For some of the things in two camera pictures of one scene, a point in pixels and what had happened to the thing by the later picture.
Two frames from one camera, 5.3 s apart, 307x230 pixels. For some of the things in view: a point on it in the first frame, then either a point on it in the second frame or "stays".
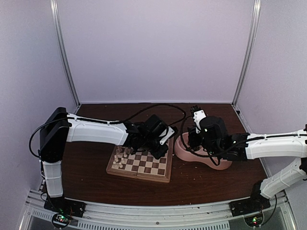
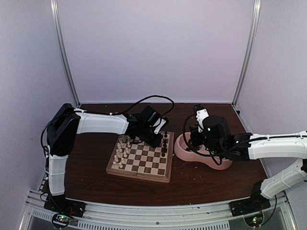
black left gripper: x=158 y=155 -> x=155 y=142
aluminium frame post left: x=54 y=7 stays
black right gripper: x=194 y=143 stays
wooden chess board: x=141 y=164 stays
